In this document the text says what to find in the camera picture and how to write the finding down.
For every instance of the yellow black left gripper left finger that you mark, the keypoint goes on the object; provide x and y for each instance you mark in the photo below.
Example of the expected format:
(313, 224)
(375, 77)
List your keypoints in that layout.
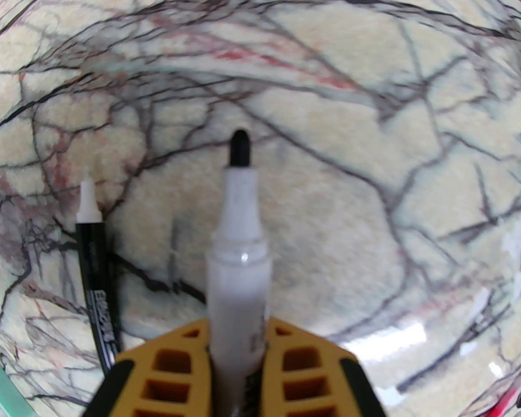
(173, 363)

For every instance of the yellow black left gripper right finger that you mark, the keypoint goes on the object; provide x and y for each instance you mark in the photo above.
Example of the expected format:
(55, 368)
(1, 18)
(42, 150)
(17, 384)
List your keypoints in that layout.
(304, 363)

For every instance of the white marker with black tip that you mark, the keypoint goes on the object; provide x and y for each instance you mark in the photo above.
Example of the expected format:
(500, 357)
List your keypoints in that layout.
(239, 276)

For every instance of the black pen with white tip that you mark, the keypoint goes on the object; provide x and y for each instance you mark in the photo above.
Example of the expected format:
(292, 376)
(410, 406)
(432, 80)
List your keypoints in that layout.
(96, 276)

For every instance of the small green alarm clock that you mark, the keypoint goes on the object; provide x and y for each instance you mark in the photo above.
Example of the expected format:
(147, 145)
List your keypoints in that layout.
(2, 389)

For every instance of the pink highlighter pen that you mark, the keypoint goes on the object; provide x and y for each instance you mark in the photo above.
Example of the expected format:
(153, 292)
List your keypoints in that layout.
(506, 403)

